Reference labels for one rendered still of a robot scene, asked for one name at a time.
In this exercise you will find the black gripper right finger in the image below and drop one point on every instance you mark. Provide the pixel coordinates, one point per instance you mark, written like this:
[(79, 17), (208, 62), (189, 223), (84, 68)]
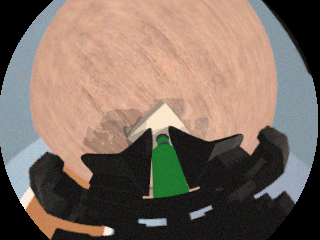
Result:
[(195, 155)]

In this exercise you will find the beige rectangular block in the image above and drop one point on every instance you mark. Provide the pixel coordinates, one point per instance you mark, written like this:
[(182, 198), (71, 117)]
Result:
[(159, 119)]

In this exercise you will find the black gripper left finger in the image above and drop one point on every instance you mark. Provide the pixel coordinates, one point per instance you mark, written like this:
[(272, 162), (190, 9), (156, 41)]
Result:
[(134, 162)]

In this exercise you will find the dark grey marker with green band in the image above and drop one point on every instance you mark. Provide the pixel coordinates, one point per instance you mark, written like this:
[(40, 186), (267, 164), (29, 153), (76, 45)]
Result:
[(162, 140)]

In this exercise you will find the green marker cap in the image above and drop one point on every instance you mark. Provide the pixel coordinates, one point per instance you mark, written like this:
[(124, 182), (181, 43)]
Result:
[(168, 177)]

